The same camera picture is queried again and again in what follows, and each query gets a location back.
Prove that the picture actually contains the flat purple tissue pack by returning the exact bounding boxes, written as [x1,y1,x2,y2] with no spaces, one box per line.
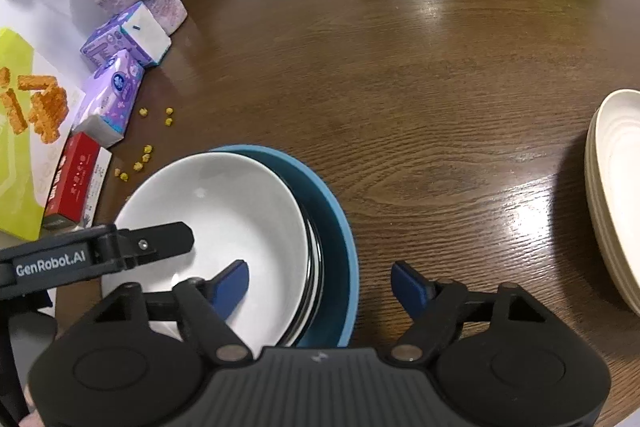
[72,48,146,148]

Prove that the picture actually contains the purple and white tissue pack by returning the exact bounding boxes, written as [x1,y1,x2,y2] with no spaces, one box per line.
[80,1,172,68]

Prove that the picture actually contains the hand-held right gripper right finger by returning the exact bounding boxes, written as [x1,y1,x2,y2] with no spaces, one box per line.
[385,261,548,363]

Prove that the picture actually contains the yellow-green snack box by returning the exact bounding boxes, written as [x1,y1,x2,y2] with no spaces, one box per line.
[0,27,88,240]

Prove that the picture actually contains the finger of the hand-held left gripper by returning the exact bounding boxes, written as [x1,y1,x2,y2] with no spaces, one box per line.
[117,222,195,268]

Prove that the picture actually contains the red box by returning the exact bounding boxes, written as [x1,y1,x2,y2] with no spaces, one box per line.
[44,132,113,224]

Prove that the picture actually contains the scattered yellow snack bits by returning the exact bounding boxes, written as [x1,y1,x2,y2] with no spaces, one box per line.
[112,107,176,182]

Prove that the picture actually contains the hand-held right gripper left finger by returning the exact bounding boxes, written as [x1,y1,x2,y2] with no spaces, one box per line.
[92,260,253,364]

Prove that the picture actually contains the white bowl with black rim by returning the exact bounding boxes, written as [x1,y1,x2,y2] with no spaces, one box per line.
[101,153,311,348]
[277,172,326,345]

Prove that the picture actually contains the blue bowl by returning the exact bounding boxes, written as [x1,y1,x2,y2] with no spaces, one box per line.
[207,144,360,348]

